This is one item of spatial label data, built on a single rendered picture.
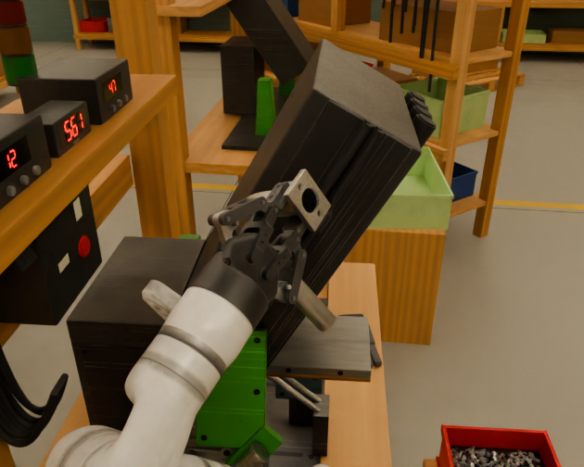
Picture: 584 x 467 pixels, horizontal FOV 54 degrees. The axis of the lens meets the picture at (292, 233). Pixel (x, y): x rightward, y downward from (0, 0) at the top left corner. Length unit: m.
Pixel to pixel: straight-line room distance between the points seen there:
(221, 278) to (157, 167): 1.13
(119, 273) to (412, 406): 1.74
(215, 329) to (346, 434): 0.78
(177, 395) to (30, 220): 0.32
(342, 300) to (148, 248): 0.63
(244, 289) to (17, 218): 0.30
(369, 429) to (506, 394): 1.58
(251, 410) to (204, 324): 0.47
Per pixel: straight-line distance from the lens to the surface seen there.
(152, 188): 1.67
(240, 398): 0.97
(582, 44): 9.69
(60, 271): 0.85
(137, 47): 1.56
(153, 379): 0.51
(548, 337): 3.20
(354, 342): 1.12
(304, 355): 1.09
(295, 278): 0.61
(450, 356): 2.92
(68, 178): 0.82
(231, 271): 0.54
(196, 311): 0.52
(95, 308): 1.07
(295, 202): 0.59
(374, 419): 1.30
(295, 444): 1.25
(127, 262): 1.19
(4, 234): 0.70
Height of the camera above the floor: 1.84
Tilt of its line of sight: 29 degrees down
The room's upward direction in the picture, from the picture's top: straight up
